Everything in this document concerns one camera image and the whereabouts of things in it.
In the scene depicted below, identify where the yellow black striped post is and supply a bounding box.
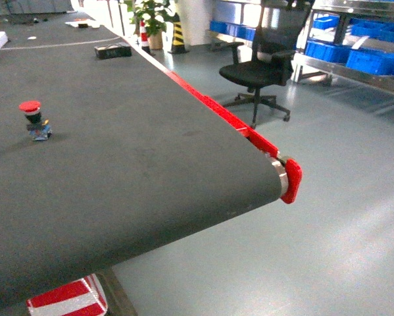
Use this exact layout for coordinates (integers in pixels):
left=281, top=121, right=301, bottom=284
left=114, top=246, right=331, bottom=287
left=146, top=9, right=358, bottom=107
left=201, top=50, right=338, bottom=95
left=169, top=13, right=189, bottom=55

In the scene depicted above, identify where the red mushroom push button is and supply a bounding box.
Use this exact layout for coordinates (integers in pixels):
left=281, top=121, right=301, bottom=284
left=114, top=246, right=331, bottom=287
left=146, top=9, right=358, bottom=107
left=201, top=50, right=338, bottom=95
left=18, top=100, right=52, bottom=142

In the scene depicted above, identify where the black office chair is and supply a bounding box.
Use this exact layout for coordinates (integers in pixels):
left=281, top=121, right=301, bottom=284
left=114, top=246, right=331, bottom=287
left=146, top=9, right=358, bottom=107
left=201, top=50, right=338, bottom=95
left=219, top=1, right=314, bottom=128

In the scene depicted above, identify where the potted green plant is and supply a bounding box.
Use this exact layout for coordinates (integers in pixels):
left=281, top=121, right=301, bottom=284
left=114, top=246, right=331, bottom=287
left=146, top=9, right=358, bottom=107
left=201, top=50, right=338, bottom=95
left=122, top=0, right=174, bottom=51

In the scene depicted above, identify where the red white traffic cone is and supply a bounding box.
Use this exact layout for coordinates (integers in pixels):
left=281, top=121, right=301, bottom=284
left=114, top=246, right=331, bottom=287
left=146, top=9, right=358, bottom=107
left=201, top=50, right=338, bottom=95
left=139, top=20, right=155, bottom=57

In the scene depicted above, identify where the black rectangular box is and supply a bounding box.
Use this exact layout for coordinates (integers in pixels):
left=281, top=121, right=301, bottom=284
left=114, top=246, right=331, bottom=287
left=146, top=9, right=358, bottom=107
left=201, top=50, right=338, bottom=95
left=94, top=42, right=132, bottom=60

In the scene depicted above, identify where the red conveyor side rail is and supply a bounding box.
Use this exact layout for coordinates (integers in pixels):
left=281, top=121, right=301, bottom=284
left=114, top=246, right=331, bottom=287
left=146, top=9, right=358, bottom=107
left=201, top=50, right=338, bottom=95
left=126, top=38, right=303, bottom=205

